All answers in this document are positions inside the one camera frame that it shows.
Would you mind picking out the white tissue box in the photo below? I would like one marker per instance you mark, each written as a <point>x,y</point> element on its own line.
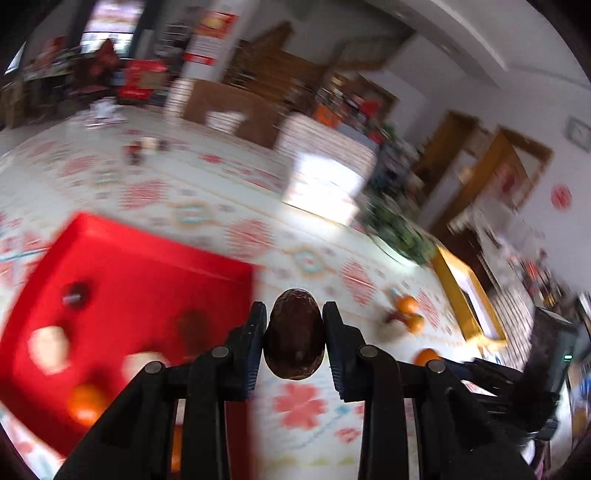
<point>323,184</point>

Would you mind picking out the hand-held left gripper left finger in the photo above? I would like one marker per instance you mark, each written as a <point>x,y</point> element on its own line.
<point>256,350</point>

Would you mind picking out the black smartphone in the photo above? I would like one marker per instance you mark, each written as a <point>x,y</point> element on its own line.
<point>473,300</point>

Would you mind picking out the wooden door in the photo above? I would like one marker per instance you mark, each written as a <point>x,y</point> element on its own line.
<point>517,170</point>
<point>455,147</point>

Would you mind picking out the green spinach leaves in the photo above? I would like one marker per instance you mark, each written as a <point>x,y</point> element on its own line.
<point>399,230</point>

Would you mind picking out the dark brown avocado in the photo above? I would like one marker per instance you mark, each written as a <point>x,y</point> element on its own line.
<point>293,339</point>

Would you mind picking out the yellow taped foam box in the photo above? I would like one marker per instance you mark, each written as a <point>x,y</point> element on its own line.
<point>455,277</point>

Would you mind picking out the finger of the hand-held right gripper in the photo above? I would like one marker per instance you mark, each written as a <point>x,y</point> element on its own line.
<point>501,406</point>
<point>485,373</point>

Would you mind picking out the dark brown date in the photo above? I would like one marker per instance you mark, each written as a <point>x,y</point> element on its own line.
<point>194,325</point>
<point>74,293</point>

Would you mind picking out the red wall calendar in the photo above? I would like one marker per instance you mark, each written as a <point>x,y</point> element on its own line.
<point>210,37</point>

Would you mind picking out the red cardboard box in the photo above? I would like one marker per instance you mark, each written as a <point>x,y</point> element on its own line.
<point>138,81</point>

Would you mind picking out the round wall clock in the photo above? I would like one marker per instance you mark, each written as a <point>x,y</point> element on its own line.
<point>579,134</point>

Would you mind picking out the orange mandarin with stem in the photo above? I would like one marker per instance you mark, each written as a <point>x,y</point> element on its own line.
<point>415,323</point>

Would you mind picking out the red date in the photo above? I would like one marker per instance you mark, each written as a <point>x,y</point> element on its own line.
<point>395,317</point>

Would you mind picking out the window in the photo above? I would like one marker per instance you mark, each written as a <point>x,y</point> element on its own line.
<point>115,18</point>

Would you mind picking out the wooden staircase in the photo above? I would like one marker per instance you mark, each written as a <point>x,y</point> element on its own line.
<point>277,69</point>

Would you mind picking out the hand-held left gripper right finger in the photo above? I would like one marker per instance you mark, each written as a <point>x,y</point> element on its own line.
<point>334,350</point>

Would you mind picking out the round red wall decoration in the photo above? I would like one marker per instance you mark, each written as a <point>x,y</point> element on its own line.
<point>561,197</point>

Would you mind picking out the white oval plate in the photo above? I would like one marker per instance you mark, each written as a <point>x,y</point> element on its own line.
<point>392,253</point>

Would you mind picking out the red plastic tray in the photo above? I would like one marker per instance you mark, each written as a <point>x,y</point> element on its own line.
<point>138,277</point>

